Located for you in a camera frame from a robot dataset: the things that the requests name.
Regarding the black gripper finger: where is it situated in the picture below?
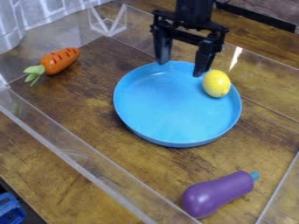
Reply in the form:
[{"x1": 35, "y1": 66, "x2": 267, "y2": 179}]
[
  {"x1": 153, "y1": 29, "x2": 173, "y2": 65},
  {"x1": 192, "y1": 39, "x2": 220, "y2": 77}
]

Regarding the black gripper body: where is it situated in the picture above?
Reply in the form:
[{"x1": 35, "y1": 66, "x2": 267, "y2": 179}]
[{"x1": 151, "y1": 10, "x2": 230, "y2": 52}]

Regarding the yellow toy lemon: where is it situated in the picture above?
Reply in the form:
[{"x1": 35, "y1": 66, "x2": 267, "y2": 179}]
[{"x1": 201, "y1": 70, "x2": 231, "y2": 98}]

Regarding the blue round tray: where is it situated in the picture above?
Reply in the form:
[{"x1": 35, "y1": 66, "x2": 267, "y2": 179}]
[{"x1": 113, "y1": 61, "x2": 242, "y2": 148}]

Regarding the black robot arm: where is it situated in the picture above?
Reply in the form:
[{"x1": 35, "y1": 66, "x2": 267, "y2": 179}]
[{"x1": 151, "y1": 0, "x2": 230, "y2": 77}]

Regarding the orange toy carrot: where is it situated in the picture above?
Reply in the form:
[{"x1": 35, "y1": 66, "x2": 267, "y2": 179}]
[{"x1": 23, "y1": 47, "x2": 80, "y2": 85}]

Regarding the purple toy eggplant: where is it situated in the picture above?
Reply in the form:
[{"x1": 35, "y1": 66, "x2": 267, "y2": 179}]
[{"x1": 181, "y1": 171, "x2": 260, "y2": 219}]

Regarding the blue plastic object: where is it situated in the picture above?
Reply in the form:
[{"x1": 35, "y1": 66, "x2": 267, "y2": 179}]
[{"x1": 0, "y1": 192, "x2": 27, "y2": 224}]

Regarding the clear acrylic enclosure wall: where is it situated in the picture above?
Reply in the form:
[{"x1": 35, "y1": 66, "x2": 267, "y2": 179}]
[{"x1": 0, "y1": 0, "x2": 299, "y2": 224}]

